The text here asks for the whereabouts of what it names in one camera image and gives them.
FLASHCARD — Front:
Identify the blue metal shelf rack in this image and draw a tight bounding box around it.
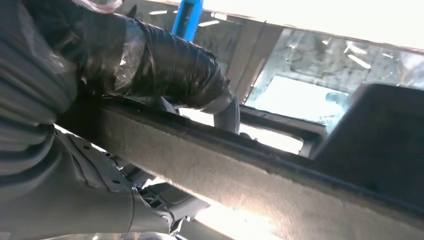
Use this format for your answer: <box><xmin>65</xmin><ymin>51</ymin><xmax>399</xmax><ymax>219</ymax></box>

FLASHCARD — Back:
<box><xmin>171</xmin><ymin>0</ymin><xmax>205</xmax><ymax>43</ymax></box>

